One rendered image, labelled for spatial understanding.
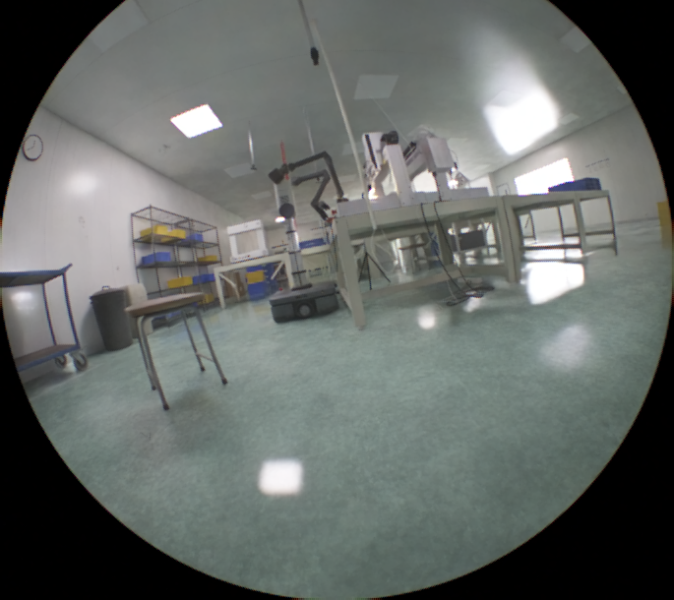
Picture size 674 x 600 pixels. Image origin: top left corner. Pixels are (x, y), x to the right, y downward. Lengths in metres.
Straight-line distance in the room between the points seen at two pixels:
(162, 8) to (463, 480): 3.07
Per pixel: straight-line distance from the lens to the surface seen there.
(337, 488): 0.62
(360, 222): 1.54
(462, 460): 0.63
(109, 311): 2.94
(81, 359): 2.49
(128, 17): 2.71
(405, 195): 1.68
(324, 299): 2.20
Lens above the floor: 0.50
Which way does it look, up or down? 1 degrees down
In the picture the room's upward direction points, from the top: 11 degrees counter-clockwise
